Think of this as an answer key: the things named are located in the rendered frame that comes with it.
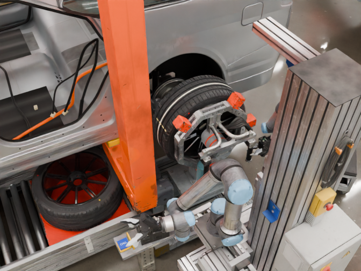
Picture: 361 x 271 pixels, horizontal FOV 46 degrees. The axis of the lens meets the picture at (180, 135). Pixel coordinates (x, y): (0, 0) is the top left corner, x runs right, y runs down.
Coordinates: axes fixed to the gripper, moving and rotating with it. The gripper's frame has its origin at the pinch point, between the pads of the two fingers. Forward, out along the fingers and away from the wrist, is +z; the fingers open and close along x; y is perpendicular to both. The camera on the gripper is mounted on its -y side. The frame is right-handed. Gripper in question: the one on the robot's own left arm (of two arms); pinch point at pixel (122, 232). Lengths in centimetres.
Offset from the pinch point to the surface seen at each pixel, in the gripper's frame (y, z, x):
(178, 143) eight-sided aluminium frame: 19, -48, 76
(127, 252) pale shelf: 74, -1, 41
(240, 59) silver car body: -3, -112, 126
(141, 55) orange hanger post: -65, -26, 47
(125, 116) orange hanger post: -29, -15, 50
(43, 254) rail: 77, 53, 60
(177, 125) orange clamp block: 4, -49, 75
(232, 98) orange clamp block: -1, -89, 84
